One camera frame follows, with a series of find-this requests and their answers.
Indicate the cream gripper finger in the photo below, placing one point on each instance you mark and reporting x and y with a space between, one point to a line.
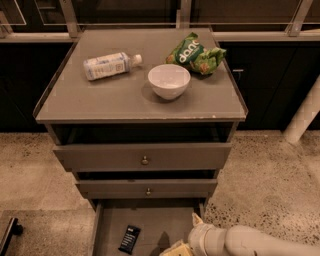
196 220
179 248

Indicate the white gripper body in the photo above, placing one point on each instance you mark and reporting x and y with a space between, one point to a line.
199 238

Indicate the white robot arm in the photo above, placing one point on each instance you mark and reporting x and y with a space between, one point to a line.
267 201

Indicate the grey middle drawer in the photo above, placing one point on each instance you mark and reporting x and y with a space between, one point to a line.
149 188

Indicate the grey top drawer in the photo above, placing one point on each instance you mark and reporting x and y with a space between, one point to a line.
143 157

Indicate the grey drawer cabinet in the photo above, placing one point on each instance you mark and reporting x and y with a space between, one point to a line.
123 109

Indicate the white ceramic bowl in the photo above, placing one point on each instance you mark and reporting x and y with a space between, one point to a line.
169 81

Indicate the black caster wheel base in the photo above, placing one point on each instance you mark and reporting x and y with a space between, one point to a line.
13 228

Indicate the green snack bag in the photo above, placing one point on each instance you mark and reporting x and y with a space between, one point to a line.
193 56

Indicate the white plastic drink bottle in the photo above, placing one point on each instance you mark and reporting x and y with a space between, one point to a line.
110 65

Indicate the metal railing frame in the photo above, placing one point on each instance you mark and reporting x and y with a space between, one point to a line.
228 20

